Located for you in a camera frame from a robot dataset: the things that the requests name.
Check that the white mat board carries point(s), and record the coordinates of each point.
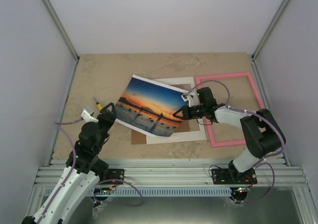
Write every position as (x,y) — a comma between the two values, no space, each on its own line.
(194,135)

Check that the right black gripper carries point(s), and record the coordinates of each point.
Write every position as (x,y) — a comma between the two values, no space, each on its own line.
(187,113)

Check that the brown frame backing board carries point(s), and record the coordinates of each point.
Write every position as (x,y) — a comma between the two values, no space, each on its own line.
(137,137)

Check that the aluminium rail beam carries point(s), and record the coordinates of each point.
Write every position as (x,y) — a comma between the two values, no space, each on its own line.
(195,172)

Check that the left aluminium corner post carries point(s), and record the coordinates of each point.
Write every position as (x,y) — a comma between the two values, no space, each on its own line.
(51,11)

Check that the sunset photo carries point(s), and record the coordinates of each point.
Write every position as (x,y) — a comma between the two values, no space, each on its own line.
(147,106)

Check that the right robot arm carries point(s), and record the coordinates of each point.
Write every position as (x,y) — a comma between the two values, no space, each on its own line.
(261,132)

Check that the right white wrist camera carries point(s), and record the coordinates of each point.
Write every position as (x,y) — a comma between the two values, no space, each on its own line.
(188,98)

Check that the left circuit board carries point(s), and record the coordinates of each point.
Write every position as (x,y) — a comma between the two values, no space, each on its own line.
(104,191)

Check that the circuit board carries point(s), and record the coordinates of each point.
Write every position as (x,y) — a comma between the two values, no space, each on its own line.
(243,189)
(104,191)

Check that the aluminium corner post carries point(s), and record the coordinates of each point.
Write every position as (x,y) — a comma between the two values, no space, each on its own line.
(51,11)
(270,28)

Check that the yellow handled screwdriver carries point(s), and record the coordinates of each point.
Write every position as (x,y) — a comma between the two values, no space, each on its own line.
(97,104)

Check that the right aluminium corner post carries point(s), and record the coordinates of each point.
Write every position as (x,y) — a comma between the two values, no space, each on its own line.
(270,28)

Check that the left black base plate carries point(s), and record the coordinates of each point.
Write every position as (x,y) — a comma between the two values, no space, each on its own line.
(114,176)

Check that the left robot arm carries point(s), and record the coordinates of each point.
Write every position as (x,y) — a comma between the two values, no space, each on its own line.
(82,172)

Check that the grey slotted cable duct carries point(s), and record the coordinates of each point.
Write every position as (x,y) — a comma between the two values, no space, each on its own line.
(167,192)

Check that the pink picture frame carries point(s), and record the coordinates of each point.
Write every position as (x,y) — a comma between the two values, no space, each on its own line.
(200,79)

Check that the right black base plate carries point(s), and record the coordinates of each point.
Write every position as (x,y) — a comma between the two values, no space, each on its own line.
(223,176)

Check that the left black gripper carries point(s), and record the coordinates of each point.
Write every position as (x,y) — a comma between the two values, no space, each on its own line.
(106,113)

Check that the right circuit board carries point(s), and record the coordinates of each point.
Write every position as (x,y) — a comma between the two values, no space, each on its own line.
(243,189)

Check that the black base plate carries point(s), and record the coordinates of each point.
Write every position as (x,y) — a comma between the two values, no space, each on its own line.
(114,176)
(223,176)

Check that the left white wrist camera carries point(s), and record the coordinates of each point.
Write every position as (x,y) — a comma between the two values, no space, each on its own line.
(87,115)

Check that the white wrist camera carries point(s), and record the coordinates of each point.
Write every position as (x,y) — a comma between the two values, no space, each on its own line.
(87,115)
(188,98)

